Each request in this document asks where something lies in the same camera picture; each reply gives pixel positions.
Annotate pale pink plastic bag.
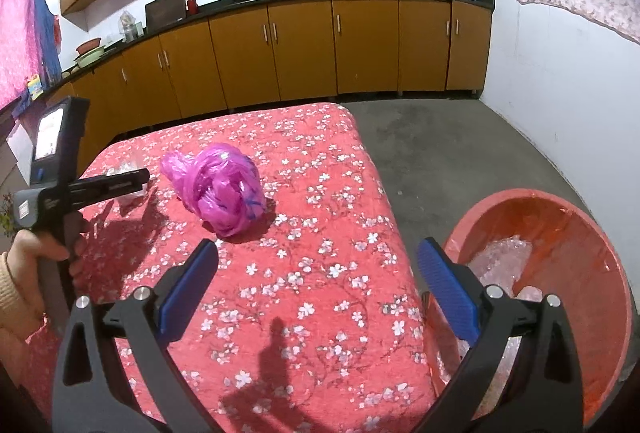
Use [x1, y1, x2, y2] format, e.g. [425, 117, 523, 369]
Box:
[105, 161, 151, 208]

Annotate clear bubble wrap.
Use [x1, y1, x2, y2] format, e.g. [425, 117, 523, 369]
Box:
[468, 236, 542, 302]

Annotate magenta plastic bag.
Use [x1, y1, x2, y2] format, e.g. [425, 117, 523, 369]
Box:
[160, 142, 267, 238]

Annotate orange lower kitchen cabinets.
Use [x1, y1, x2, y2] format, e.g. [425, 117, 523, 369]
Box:
[58, 0, 492, 170]

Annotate person left hand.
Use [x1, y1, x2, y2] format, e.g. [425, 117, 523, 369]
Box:
[1, 229, 70, 340]

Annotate red plastic basin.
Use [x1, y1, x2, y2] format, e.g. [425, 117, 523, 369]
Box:
[435, 188, 634, 430]

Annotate stacked bowls on counter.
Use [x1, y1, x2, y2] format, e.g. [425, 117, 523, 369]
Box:
[75, 37, 105, 68]

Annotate pink blue hanging cloth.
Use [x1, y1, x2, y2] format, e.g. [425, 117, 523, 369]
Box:
[1, 0, 62, 108]

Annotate dark cutting board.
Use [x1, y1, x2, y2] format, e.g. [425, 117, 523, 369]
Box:
[145, 0, 186, 33]

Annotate red floral tablecloth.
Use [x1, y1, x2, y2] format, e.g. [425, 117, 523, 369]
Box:
[19, 101, 452, 433]

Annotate red bottle on counter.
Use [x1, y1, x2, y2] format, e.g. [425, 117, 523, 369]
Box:
[186, 0, 198, 16]

